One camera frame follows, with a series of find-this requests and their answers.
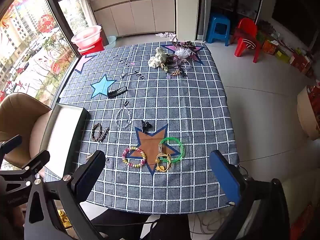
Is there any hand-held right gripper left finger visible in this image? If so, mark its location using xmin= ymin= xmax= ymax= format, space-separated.
xmin=24 ymin=150 xmax=106 ymax=240

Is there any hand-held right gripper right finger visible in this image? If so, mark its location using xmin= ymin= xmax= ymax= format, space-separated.
xmin=209 ymin=150 xmax=290 ymax=240

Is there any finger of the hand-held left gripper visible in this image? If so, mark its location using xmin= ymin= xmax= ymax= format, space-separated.
xmin=0 ymin=135 xmax=23 ymax=160
xmin=21 ymin=150 xmax=50 ymax=175

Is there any white jewelry tray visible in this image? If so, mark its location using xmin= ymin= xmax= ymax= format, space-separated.
xmin=40 ymin=103 xmax=90 ymax=180

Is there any pink yellow spiral hair tie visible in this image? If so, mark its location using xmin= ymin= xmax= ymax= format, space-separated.
xmin=122 ymin=147 xmax=147 ymax=169

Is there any green translucent bangle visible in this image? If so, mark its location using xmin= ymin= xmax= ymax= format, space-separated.
xmin=158 ymin=137 xmax=186 ymax=163

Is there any gold bead bracelet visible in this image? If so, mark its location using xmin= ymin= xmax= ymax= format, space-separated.
xmin=155 ymin=152 xmax=173 ymax=172

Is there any beige padded chair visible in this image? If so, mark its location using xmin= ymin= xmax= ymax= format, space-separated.
xmin=0 ymin=92 xmax=53 ymax=169

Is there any silver metal bar clasp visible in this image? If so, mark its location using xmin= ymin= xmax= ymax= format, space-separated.
xmin=98 ymin=127 xmax=110 ymax=143

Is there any grey plaid star tablecloth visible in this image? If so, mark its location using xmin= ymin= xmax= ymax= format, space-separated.
xmin=44 ymin=42 xmax=240 ymax=215

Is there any black snap hair clip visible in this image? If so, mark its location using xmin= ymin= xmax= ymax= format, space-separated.
xmin=107 ymin=86 xmax=127 ymax=98

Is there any round beige box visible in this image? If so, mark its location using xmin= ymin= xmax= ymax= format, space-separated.
xmin=297 ymin=80 xmax=320 ymax=140

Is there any red window decoration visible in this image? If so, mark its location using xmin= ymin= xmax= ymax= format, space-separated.
xmin=37 ymin=14 xmax=55 ymax=33

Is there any red plastic bucket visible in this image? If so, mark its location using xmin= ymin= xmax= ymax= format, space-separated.
xmin=77 ymin=37 xmax=105 ymax=55

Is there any white lace scrunchie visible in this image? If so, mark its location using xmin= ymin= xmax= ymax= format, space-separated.
xmin=174 ymin=47 xmax=192 ymax=60

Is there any cream polka dot scrunchie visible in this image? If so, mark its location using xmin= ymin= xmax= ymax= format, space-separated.
xmin=148 ymin=47 xmax=167 ymax=68

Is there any row of gift boxes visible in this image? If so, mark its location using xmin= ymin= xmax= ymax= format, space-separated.
xmin=260 ymin=20 xmax=315 ymax=78

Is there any dark floral hair bow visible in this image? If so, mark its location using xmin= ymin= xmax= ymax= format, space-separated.
xmin=171 ymin=41 xmax=197 ymax=50

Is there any red plastic child chair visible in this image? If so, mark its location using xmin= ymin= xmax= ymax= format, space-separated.
xmin=230 ymin=17 xmax=259 ymax=63

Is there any blue plastic stool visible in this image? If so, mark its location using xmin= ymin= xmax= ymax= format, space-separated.
xmin=205 ymin=12 xmax=231 ymax=47

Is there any white low cabinet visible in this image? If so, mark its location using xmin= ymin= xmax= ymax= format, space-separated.
xmin=89 ymin=0 xmax=177 ymax=38

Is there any black television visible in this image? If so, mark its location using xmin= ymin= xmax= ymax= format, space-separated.
xmin=271 ymin=0 xmax=320 ymax=53

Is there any brown braided bracelet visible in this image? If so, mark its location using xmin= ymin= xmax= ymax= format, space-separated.
xmin=91 ymin=122 xmax=103 ymax=142

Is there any clear crystal bead bracelet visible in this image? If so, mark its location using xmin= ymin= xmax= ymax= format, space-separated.
xmin=114 ymin=100 xmax=133 ymax=130

